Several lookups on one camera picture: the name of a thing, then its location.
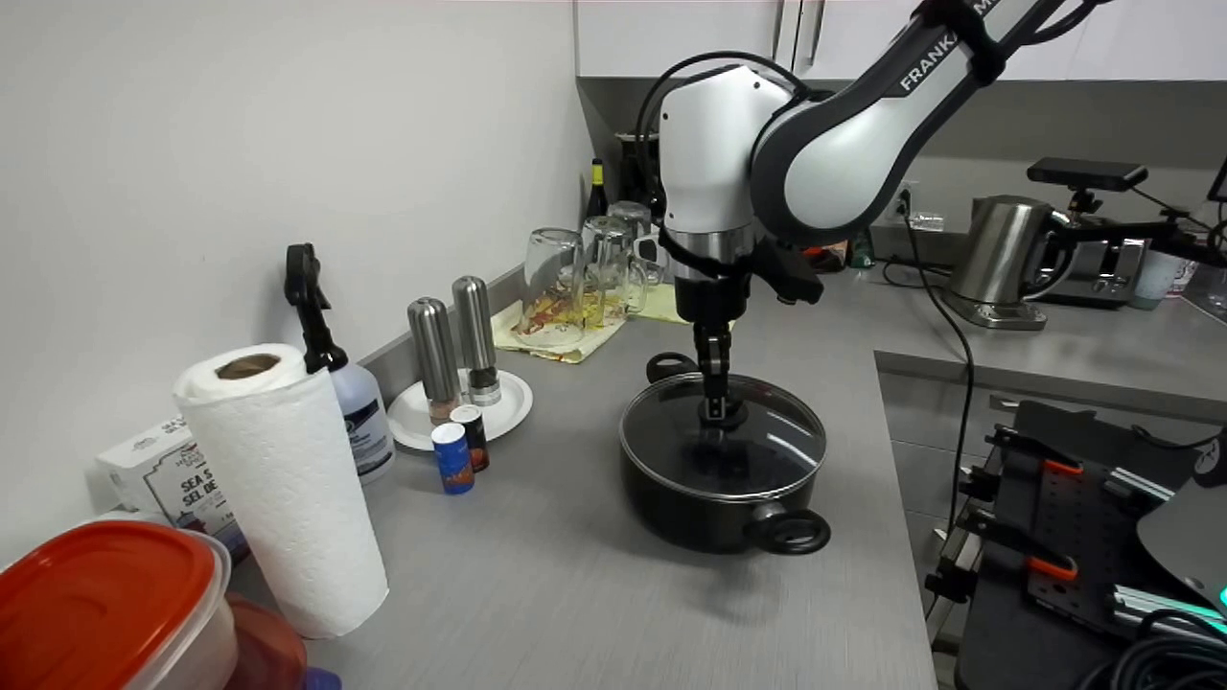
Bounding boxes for black power cable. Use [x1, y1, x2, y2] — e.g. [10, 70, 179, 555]
[899, 189, 982, 542]

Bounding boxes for black clamp with orange trigger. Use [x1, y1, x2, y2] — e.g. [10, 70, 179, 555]
[965, 511, 1085, 592]
[986, 424, 1089, 492]

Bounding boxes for steel salt grinder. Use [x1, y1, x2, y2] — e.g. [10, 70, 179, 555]
[403, 297, 464, 424]
[449, 272, 505, 409]

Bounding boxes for dark wine bottle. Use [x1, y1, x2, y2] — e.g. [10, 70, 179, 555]
[584, 156, 614, 228]

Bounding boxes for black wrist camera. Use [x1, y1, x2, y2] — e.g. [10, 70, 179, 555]
[750, 243, 830, 311]

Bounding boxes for black pegboard panel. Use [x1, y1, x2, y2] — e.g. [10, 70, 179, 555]
[950, 398, 1227, 690]

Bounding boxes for black cooking pot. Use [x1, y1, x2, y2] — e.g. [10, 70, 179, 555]
[617, 349, 835, 561]

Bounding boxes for clear container with red lid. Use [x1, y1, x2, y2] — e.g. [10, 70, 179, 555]
[0, 513, 242, 690]

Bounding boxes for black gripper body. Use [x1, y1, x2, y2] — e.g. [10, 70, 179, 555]
[672, 272, 761, 341]

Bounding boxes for upturned glass mug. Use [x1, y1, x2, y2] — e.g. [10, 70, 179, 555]
[522, 224, 585, 306]
[611, 200, 669, 284]
[578, 211, 638, 293]

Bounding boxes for dark red spice jar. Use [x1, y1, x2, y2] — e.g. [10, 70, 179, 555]
[449, 404, 495, 479]

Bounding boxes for silver cabinet handle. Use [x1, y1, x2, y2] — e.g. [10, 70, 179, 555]
[767, 0, 795, 70]
[795, 0, 830, 70]

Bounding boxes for black cable coil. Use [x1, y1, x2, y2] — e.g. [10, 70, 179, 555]
[1085, 626, 1227, 690]

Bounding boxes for steel electric kettle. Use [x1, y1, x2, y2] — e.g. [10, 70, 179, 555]
[947, 192, 1080, 332]

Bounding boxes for teal aluminium bar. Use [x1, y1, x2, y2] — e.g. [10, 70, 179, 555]
[1107, 578, 1227, 634]

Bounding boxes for glass lid with black knob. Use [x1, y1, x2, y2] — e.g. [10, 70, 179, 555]
[620, 372, 832, 501]

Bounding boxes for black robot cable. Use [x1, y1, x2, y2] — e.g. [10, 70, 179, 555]
[634, 51, 822, 146]

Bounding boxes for red tinted plastic container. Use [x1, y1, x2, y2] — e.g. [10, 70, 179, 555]
[228, 598, 312, 690]

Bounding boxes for blue spice jar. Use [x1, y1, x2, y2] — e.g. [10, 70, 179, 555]
[424, 421, 479, 497]

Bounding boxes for white paper towel roll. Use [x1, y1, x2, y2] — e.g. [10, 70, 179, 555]
[168, 341, 396, 644]

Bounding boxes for small white plate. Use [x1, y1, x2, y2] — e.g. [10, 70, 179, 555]
[385, 366, 538, 455]

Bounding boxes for grey round lamp shade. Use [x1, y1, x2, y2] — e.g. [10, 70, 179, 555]
[1135, 476, 1227, 605]

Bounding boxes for white sea salt box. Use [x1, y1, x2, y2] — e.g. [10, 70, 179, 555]
[86, 419, 245, 561]

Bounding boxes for black steel toaster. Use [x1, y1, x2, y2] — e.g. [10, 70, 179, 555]
[1039, 234, 1156, 311]

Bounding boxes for white mug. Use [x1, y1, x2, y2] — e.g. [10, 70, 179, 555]
[1126, 247, 1202, 311]

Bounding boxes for spray bottle with black trigger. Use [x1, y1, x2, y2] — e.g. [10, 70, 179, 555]
[279, 243, 400, 484]

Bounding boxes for black stereo camera on stand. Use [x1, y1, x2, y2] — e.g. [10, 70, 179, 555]
[1023, 155, 1150, 220]

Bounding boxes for black coffee maker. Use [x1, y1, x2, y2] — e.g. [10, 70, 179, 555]
[611, 125, 669, 216]

